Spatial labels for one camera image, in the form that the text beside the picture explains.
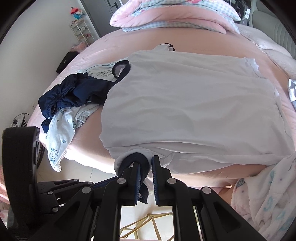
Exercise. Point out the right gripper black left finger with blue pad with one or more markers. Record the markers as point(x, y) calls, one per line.
point(93, 213)

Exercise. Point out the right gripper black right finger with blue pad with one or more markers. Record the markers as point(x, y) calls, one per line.
point(198, 214)

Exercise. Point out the white t-shirt navy trim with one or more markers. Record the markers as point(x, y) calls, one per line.
point(210, 119)

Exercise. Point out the navy blue shorts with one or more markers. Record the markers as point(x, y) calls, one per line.
point(74, 91)

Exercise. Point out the fluffy white printed robe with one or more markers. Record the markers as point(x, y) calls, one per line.
point(267, 201)

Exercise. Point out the pink bed sheet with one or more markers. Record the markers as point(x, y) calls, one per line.
point(86, 148)

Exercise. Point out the light blue printed baby garment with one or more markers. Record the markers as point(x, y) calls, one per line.
point(63, 125)

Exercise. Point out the black bag on floor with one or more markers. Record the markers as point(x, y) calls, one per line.
point(66, 60)

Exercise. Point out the crumpled light blue shirt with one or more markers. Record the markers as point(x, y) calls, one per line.
point(292, 92)

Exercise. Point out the cream quilted bedspread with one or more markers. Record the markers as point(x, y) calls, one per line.
point(278, 54)

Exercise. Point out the colourful toy on shelf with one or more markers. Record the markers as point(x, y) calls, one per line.
point(77, 13)

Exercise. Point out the grey door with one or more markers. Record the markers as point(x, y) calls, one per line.
point(100, 13)

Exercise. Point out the pink checked folded quilt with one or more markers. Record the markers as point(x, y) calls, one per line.
point(216, 16)

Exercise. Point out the grey padded headboard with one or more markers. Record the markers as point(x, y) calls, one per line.
point(263, 19)

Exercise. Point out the gold wire basket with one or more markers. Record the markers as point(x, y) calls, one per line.
point(156, 226)

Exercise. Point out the white wire shelf rack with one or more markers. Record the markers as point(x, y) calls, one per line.
point(82, 32)

